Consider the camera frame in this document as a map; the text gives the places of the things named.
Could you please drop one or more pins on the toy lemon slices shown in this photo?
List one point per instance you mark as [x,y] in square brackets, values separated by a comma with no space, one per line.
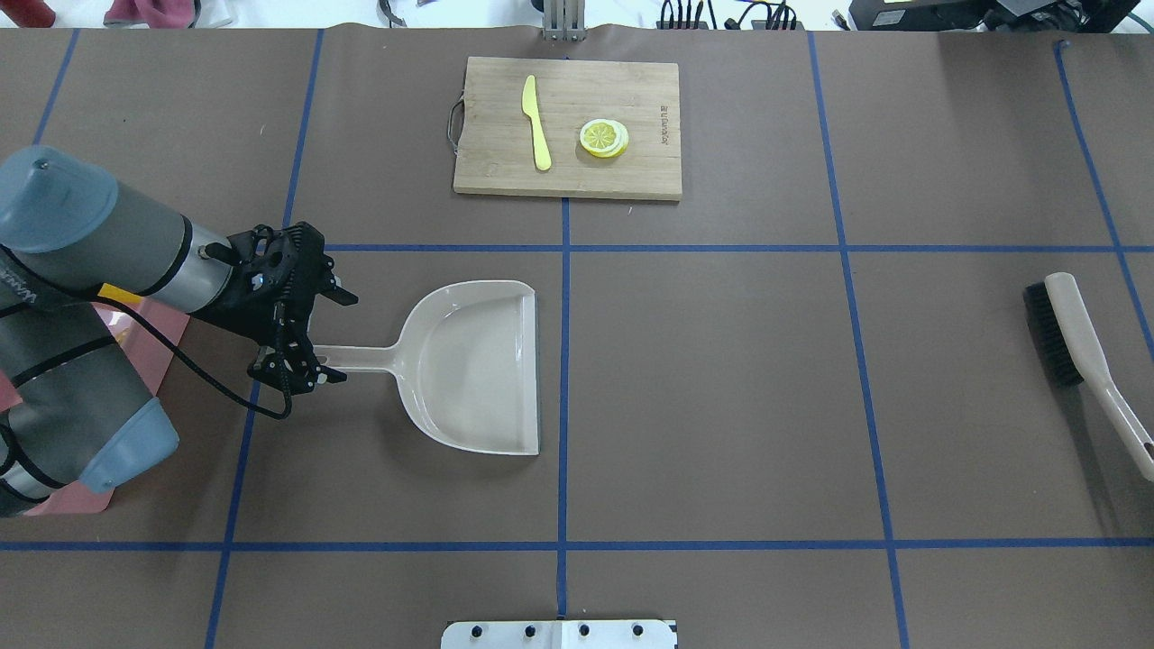
[604,138]

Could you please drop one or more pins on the toy yellow corn cob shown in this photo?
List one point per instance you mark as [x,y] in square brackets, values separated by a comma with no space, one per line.
[112,292]

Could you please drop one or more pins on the white plastic dustpan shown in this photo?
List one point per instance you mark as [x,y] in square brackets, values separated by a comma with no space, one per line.
[465,364]

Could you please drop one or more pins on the yellow plastic knife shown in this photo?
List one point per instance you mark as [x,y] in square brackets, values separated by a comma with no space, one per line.
[541,153]

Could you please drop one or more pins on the white brush with black bristles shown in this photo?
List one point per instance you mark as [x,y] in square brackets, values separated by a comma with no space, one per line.
[1072,352]

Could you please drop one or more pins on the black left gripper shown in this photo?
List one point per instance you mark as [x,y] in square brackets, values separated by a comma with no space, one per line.
[236,306]

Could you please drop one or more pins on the wooden cutting board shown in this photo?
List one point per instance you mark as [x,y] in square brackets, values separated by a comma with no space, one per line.
[494,147]

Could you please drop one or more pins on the pink plastic bin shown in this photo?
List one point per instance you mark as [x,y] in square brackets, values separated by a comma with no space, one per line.
[135,342]

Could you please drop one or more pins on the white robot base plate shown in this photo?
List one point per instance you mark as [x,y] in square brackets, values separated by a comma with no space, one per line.
[595,633]

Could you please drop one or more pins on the red water bottle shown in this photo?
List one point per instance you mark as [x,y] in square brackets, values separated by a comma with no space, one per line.
[35,14]

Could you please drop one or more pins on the pink cloth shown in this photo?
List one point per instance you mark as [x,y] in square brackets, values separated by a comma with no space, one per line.
[163,14]

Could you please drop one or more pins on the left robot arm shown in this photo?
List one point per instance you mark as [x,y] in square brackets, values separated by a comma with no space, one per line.
[68,227]

